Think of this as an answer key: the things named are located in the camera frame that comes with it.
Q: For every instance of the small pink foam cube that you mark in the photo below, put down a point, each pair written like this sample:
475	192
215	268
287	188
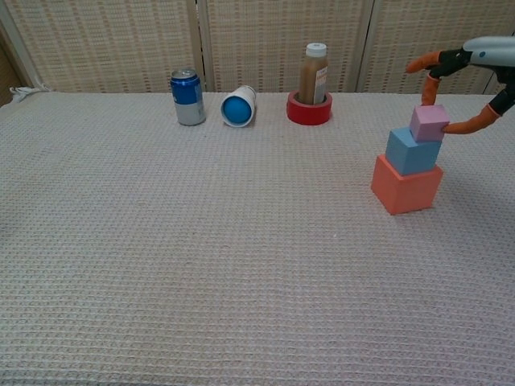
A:
428	124

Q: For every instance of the red tape roll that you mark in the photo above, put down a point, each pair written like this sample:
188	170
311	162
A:
306	114

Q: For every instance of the large orange foam cube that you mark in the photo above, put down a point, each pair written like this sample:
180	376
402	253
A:
414	193

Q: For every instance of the blue and silver soda can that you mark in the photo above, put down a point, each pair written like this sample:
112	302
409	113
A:
188	100

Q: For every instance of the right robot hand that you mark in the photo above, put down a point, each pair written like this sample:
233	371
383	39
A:
491	52

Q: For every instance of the brown bottle with white cap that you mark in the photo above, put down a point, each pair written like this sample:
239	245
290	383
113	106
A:
310	76

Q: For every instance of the medium blue foam cube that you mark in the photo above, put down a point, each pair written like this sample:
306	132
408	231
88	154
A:
418	158

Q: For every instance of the beige woven tablecloth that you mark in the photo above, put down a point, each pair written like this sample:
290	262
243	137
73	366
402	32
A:
201	241

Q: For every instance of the white cup with blue inside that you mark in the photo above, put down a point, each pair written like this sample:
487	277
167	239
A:
235	109

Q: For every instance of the woven bamboo folding screen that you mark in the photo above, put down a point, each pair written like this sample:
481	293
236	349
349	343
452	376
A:
112	44

